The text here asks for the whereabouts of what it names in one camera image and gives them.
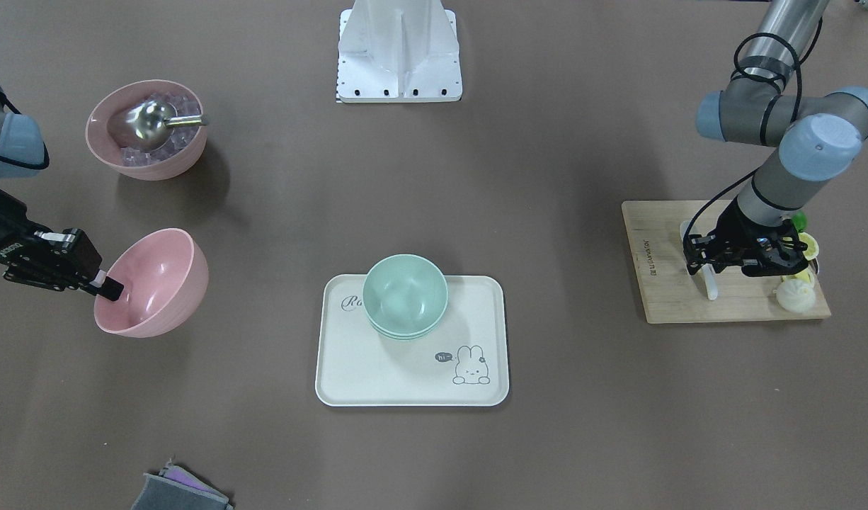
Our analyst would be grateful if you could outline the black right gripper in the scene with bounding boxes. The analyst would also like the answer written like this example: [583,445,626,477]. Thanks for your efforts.
[1,228,125,302]

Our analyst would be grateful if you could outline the lime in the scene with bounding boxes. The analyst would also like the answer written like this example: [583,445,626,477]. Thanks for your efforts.
[792,210,809,232]

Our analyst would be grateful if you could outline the metal ice scoop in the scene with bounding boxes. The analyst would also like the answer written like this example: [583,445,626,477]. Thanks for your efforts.
[107,99,210,152]

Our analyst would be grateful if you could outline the white ceramic spoon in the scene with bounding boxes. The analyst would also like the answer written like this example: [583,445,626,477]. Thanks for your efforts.
[679,220,719,301]

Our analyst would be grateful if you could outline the wooden cutting board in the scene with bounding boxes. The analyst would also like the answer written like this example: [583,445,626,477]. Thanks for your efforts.
[622,200,831,324]

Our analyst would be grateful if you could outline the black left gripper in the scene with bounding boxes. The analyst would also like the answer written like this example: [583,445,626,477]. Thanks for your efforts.
[683,201,809,277]

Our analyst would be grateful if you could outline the green bowl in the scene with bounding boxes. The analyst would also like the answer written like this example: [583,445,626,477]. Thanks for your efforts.
[364,306,447,341]
[362,253,448,315]

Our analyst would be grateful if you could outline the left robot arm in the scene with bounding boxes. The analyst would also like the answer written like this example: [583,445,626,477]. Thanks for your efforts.
[681,1,868,277]

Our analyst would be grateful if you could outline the clear ice cubes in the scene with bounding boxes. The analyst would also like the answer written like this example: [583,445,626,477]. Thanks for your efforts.
[118,93,202,167]

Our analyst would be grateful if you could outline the cream rabbit tray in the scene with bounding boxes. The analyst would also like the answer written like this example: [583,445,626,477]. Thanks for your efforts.
[314,274,510,407]

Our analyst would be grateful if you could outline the upper green bowl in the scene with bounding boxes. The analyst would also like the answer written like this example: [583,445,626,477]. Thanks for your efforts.
[362,253,448,315]

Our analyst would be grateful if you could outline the grey folded cloth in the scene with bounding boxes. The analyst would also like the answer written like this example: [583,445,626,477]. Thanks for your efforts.
[131,462,234,509]

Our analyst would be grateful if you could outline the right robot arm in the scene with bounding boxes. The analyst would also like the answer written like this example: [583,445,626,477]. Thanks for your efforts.
[0,85,124,301]

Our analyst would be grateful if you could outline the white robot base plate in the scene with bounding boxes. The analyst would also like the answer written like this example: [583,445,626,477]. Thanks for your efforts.
[335,1,463,103]

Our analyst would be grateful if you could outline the lower green bowl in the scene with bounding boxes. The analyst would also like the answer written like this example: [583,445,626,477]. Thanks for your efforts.
[364,306,447,341]

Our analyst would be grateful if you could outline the small pink bowl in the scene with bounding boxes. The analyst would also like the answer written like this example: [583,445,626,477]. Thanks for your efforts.
[93,228,210,338]

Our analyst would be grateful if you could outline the large pink bowl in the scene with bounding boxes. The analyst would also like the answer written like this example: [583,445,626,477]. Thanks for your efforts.
[85,79,207,181]

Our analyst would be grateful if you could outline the white steamed bun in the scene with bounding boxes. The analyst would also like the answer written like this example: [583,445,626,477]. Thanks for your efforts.
[775,280,817,314]

